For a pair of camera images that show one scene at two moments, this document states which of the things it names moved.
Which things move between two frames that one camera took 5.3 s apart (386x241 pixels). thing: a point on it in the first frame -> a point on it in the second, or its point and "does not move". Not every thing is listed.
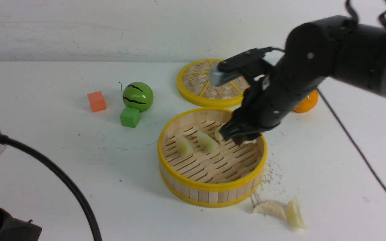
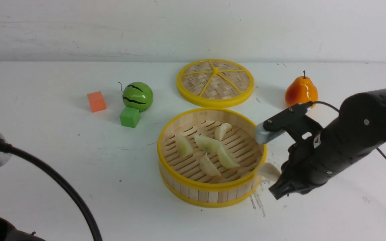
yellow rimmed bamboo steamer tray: (195, 169) does not move
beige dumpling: (270, 208) -> (269, 171)
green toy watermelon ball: (138, 95) does not move
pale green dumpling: (185, 148) does not move
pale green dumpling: (207, 144) does not move
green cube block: (130, 117) does not move
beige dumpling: (218, 136) does not move
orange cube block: (97, 101) does not move
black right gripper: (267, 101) -> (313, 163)
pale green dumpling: (295, 215) -> (224, 160)
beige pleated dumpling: (253, 141) -> (207, 167)
